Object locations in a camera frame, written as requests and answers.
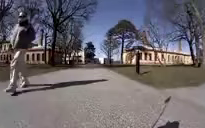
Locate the small bare tree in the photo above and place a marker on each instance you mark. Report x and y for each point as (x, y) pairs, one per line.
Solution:
(109, 50)

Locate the grass with tree shadows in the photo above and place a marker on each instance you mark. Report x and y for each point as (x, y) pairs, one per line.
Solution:
(40, 70)

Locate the open grass lawn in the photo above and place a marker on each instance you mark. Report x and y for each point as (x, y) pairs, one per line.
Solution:
(170, 75)

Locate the white building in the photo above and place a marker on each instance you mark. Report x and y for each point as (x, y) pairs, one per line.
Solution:
(77, 57)

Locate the yellow building with dark chimney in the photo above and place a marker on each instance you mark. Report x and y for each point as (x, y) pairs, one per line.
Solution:
(35, 56)

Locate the group of bare trees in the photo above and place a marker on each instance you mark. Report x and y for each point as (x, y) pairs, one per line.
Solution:
(203, 43)

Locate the row of bare trees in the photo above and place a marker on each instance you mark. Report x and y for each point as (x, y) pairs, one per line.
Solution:
(53, 43)

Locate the tall pine tree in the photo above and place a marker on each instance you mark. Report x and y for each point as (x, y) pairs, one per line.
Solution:
(122, 33)

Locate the person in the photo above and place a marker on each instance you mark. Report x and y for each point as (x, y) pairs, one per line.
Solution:
(20, 40)

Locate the grey gravel path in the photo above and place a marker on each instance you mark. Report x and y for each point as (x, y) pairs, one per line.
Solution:
(90, 100)

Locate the yellow building with pale chimney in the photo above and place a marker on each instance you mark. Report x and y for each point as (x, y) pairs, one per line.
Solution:
(156, 56)

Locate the dark evergreen tree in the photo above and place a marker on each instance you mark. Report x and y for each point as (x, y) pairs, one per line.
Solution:
(89, 50)

